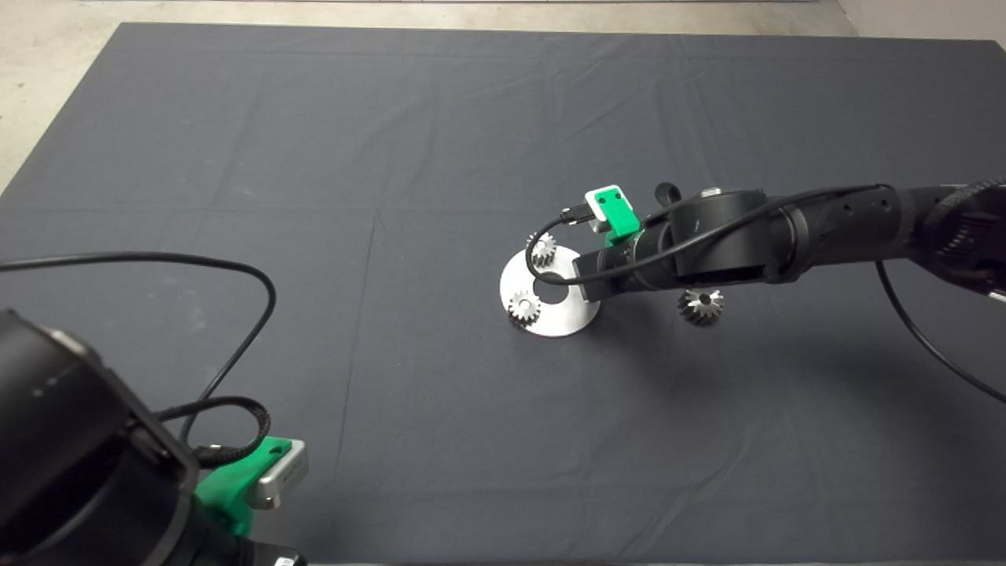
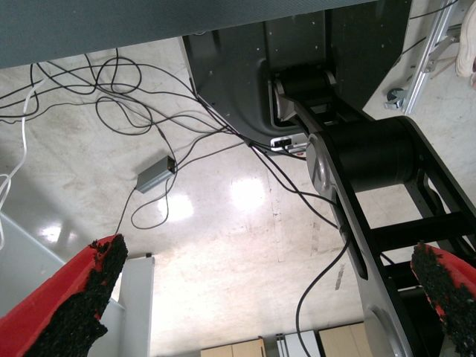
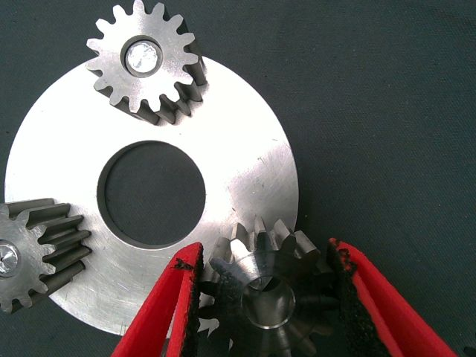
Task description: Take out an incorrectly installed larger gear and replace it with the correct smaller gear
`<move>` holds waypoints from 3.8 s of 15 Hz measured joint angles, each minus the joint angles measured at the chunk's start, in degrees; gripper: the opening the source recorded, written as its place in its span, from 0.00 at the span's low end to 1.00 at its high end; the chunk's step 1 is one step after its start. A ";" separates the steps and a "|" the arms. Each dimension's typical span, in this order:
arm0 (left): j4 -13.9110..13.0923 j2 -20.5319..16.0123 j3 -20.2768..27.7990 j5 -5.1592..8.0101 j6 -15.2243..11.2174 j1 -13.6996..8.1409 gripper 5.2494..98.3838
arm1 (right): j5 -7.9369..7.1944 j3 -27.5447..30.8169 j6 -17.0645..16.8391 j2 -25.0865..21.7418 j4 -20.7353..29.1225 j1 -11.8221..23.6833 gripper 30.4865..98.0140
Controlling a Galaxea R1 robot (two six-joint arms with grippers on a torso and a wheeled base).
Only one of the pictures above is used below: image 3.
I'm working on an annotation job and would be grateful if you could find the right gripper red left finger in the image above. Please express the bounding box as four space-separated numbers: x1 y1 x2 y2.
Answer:
111 241 205 357

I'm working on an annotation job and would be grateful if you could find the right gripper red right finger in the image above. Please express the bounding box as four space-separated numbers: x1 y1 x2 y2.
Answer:
326 237 460 357

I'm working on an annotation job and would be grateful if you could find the small steel bevel gear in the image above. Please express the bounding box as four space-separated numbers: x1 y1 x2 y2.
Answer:
196 215 338 357

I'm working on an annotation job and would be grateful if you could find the steel pinion gear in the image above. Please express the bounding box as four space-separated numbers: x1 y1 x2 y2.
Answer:
0 198 93 314
86 0 207 126

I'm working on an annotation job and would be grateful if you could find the round metal plate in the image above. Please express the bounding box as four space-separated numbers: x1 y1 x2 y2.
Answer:
4 55 300 338

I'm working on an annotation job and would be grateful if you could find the dark grey table cloth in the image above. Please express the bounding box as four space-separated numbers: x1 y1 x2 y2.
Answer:
0 0 476 357

